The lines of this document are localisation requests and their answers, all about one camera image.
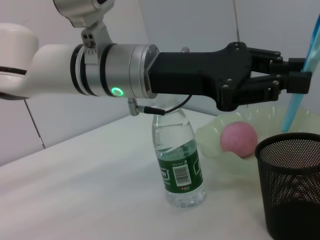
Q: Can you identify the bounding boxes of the black mesh pen holder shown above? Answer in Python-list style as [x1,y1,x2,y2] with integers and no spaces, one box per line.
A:
[254,132,320,240]

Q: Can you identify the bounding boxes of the clear green-label water bottle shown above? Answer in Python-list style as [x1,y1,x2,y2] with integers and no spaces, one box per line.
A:
[151,95,207,209]

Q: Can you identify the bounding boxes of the pink peach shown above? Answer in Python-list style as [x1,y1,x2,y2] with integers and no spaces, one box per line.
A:
[219,121,259,159]

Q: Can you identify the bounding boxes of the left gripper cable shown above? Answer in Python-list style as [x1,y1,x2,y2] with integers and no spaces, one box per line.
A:
[127,93,194,117]

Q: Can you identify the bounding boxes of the translucent green fruit plate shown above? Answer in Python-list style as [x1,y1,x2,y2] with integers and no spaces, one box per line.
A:
[194,105,320,192]

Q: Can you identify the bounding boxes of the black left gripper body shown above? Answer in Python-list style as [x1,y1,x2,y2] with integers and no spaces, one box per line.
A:
[147,41,253,113]

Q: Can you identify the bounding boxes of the blue scissors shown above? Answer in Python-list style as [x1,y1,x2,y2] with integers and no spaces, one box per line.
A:
[281,12,320,134]

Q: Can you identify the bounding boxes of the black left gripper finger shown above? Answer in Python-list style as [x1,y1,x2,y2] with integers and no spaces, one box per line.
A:
[248,47,308,75]
[235,71,313,109]

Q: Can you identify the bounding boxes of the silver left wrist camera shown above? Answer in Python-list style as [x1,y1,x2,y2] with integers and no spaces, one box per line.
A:
[52,0,118,66]

